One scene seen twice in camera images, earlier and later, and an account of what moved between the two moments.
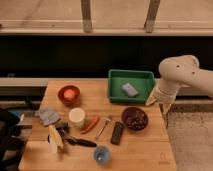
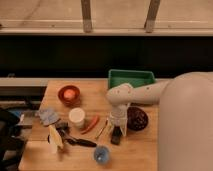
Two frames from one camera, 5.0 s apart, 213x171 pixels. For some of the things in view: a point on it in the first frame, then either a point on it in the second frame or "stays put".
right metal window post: (151, 16) stays put
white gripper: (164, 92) -> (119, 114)
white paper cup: (76, 117) stays put
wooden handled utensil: (101, 130) stays put
